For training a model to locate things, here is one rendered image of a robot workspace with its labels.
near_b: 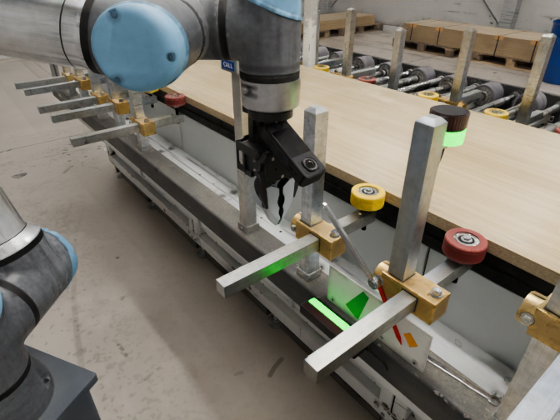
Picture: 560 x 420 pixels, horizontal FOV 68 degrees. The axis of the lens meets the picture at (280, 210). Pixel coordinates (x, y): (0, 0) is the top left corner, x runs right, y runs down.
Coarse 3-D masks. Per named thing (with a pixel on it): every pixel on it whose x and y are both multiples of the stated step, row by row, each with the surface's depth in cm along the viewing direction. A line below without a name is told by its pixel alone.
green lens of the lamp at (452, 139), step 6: (450, 132) 63; (456, 132) 63; (462, 132) 64; (444, 138) 64; (450, 138) 64; (456, 138) 64; (462, 138) 65; (444, 144) 64; (450, 144) 64; (456, 144) 64
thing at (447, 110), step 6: (432, 108) 65; (438, 108) 65; (444, 108) 65; (450, 108) 65; (456, 108) 65; (462, 108) 65; (444, 114) 63; (450, 114) 62; (456, 114) 62; (462, 114) 62
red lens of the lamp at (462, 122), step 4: (432, 112) 64; (468, 112) 64; (440, 116) 63; (444, 116) 62; (448, 116) 62; (464, 116) 62; (468, 116) 63; (448, 120) 62; (452, 120) 62; (456, 120) 62; (460, 120) 62; (464, 120) 62; (468, 120) 64; (448, 124) 63; (452, 124) 62; (456, 124) 62; (460, 124) 63; (464, 124) 63; (448, 128) 63; (452, 128) 63; (456, 128) 63; (460, 128) 63; (464, 128) 63
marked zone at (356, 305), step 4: (364, 292) 84; (360, 296) 86; (364, 296) 85; (352, 300) 88; (356, 300) 87; (360, 300) 86; (364, 300) 85; (348, 304) 90; (352, 304) 89; (356, 304) 88; (360, 304) 87; (364, 304) 86; (348, 308) 90; (352, 308) 89; (356, 308) 88; (360, 308) 87; (352, 312) 90; (356, 312) 89; (360, 312) 88; (356, 316) 89
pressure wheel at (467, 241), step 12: (456, 228) 84; (444, 240) 82; (456, 240) 81; (468, 240) 80; (480, 240) 80; (444, 252) 82; (456, 252) 79; (468, 252) 78; (480, 252) 78; (468, 264) 79
